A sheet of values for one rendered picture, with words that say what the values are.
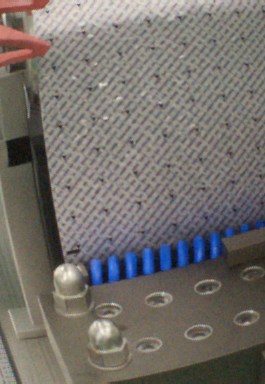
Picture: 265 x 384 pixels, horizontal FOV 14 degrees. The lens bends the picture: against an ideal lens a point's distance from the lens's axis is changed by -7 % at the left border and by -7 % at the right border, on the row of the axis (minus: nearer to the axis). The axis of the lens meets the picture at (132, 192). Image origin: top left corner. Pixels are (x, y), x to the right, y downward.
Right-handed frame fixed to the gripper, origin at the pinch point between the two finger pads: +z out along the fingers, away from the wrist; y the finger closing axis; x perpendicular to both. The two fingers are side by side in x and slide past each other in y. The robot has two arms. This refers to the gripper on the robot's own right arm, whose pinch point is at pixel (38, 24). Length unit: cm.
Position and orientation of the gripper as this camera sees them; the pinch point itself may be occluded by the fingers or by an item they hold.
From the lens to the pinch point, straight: 85.0
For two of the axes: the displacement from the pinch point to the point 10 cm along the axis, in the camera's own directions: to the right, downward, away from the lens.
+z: 8.9, 1.3, 4.5
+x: 4.5, -4.8, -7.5
